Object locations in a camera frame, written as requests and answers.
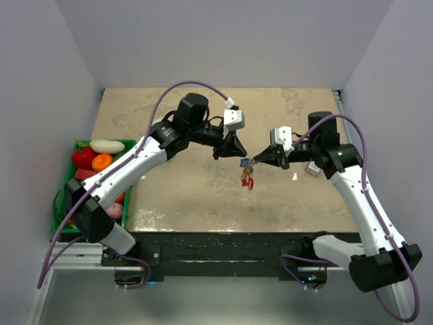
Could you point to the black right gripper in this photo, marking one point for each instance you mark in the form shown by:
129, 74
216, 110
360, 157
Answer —
274, 156

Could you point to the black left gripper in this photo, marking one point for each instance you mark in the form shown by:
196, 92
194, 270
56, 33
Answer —
229, 146

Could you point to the key bunch with red carabiner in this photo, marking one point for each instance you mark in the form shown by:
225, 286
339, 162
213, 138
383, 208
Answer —
248, 167

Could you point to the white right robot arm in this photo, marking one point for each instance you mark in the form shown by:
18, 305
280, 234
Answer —
383, 257

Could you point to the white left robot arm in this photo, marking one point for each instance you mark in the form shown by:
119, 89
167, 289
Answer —
87, 203

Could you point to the green toy pepper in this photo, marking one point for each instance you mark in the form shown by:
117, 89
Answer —
119, 155

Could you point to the orange toy pumpkin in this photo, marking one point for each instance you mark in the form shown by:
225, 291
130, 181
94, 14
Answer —
121, 198

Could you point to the white toy radish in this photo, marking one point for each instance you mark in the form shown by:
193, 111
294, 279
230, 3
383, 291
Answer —
102, 146

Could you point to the orange toy orange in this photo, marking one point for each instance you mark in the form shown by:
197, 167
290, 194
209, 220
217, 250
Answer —
101, 162

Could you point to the pink toy onion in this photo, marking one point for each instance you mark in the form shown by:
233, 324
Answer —
115, 211

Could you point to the red toy tomato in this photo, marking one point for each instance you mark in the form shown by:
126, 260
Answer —
82, 158

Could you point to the red box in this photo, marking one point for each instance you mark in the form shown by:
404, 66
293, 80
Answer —
83, 174

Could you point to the green plastic basket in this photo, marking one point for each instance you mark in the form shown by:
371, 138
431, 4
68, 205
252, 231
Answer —
70, 232

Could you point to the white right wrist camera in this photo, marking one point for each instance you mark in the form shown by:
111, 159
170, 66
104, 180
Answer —
281, 135

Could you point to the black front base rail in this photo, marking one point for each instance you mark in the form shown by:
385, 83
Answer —
182, 254

